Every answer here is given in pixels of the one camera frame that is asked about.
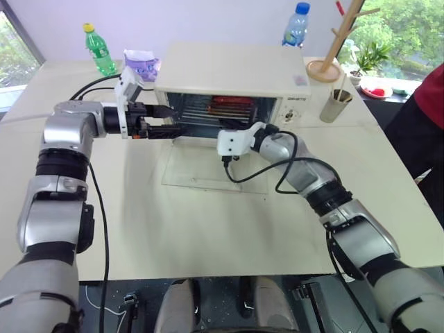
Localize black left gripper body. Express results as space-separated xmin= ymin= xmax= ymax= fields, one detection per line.
xmin=125 ymin=101 xmax=152 ymax=140

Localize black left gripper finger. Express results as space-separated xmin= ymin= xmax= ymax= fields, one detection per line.
xmin=145 ymin=105 xmax=176 ymax=119
xmin=148 ymin=125 xmax=184 ymax=140

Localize glass toaster oven door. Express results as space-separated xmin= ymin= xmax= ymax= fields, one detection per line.
xmin=162 ymin=137 xmax=271 ymax=195

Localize red sausage tray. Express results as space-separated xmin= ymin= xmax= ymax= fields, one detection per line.
xmin=207 ymin=94 xmax=257 ymax=123

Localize cream toaster oven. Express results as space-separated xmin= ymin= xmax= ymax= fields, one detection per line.
xmin=153 ymin=42 xmax=312 ymax=148

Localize toaster oven control knob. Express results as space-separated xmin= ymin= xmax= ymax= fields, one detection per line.
xmin=281 ymin=108 xmax=302 ymax=125

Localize purple snack bag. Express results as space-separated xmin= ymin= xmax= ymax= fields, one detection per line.
xmin=123 ymin=48 xmax=162 ymax=83

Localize green soda bottle yellow cap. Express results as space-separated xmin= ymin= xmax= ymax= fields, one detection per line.
xmin=83 ymin=22 xmax=118 ymax=78

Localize clear water bottle blue cap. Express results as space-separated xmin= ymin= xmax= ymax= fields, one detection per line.
xmin=281 ymin=1 xmax=311 ymax=49

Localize grey metal cup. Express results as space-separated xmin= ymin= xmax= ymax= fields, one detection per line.
xmin=319 ymin=88 xmax=354 ymax=123

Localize wooden mug tree stand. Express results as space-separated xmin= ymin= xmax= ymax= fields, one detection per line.
xmin=306 ymin=0 xmax=382 ymax=84

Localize grey rounded robot leg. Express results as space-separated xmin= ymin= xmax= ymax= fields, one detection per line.
xmin=153 ymin=278 xmax=203 ymax=333
xmin=250 ymin=276 xmax=300 ymax=333

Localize wooden chopsticks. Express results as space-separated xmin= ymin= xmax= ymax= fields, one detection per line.
xmin=336 ymin=75 xmax=347 ymax=102

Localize white plate with red item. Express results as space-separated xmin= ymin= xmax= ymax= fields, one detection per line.
xmin=358 ymin=83 xmax=393 ymax=100

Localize green potted plant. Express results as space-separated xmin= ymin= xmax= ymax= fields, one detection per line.
xmin=348 ymin=39 xmax=395 ymax=85

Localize person in red black clothes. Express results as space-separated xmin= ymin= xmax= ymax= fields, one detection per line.
xmin=384 ymin=61 xmax=444 ymax=197

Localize metal oven wire rack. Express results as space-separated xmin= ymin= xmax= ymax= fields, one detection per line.
xmin=178 ymin=102 xmax=251 ymax=124

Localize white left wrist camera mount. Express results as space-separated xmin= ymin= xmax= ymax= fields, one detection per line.
xmin=113 ymin=67 xmax=145 ymax=140

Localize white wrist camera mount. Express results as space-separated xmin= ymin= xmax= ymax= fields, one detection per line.
xmin=113 ymin=67 xmax=145 ymax=140
xmin=216 ymin=121 xmax=270 ymax=156

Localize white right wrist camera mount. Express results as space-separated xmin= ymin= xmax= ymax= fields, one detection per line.
xmin=216 ymin=121 xmax=270 ymax=156

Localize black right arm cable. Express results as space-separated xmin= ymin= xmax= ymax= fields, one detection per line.
xmin=221 ymin=129 xmax=300 ymax=196

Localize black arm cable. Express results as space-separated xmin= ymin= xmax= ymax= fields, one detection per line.
xmin=70 ymin=76 xmax=122 ymax=333
xmin=221 ymin=129 xmax=300 ymax=196

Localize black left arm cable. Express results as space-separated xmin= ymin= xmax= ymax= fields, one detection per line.
xmin=70 ymin=76 xmax=122 ymax=333

